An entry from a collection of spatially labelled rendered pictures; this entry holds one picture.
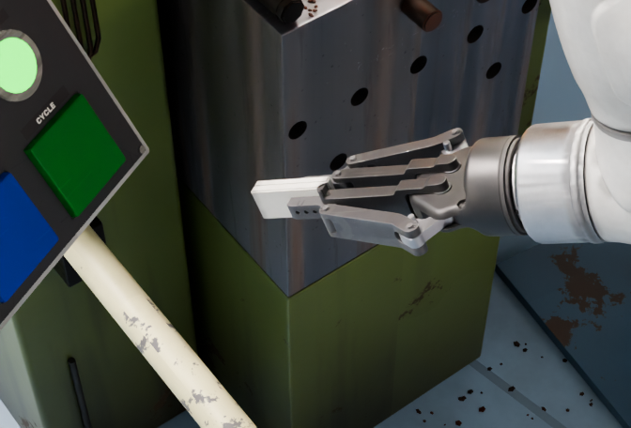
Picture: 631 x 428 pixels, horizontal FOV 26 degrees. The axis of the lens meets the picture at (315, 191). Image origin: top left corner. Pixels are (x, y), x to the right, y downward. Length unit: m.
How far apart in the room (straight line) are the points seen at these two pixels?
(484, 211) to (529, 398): 1.23
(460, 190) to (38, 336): 0.91
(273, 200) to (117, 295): 0.44
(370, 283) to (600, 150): 0.91
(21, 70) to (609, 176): 0.48
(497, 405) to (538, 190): 1.25
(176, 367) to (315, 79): 0.34
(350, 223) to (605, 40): 0.29
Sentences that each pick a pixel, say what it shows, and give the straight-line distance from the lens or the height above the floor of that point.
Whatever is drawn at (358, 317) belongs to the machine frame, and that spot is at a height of 0.33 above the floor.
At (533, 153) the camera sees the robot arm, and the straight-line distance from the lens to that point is 0.99.
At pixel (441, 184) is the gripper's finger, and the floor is 1.08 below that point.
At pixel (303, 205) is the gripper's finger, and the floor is 1.02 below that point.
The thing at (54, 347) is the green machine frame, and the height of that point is 0.34.
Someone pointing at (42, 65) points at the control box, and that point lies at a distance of 1.15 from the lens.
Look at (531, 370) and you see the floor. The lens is 2.25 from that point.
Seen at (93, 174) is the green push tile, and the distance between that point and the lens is 1.16.
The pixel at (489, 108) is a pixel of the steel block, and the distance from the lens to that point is 1.74.
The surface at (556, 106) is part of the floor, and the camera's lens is 2.63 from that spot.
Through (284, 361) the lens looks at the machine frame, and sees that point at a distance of 1.85.
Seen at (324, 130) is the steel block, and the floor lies 0.74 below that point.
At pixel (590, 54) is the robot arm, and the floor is 1.26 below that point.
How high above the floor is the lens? 1.85
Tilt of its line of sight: 49 degrees down
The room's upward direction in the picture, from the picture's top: straight up
